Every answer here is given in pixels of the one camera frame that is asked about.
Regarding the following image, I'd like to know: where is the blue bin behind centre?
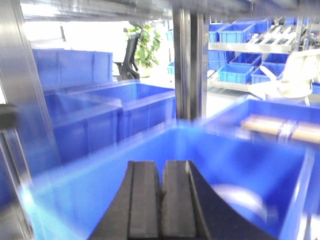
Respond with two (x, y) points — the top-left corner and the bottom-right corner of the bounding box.
(72, 81), (177, 141)

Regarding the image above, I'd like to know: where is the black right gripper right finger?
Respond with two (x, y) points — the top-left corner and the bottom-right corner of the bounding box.
(161, 160), (273, 240)

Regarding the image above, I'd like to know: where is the green potted plant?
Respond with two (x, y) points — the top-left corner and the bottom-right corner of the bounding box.
(124, 22), (161, 68)

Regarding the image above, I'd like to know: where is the white half-ring pipe clamp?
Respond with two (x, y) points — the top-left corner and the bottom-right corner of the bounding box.
(211, 184), (268, 222)

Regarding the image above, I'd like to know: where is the blue target bin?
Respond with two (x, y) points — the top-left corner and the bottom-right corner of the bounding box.
(20, 126), (319, 240)

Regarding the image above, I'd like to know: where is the blue bin behind left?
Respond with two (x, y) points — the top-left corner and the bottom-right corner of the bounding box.
(44, 93), (121, 164)

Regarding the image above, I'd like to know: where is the brown paper roll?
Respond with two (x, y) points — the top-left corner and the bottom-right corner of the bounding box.
(240, 114), (320, 145)

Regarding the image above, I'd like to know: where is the metal storage shelf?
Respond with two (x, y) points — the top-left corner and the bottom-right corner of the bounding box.
(208, 17), (320, 92)

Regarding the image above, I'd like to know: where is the blue bin with rolls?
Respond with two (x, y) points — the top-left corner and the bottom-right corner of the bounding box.
(197, 99), (320, 216)

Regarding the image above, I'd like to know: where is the steel shelf post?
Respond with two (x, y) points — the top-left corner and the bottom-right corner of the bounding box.
(172, 6), (210, 121)

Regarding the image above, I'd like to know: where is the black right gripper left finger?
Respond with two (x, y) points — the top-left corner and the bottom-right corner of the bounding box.
(88, 161), (161, 240)

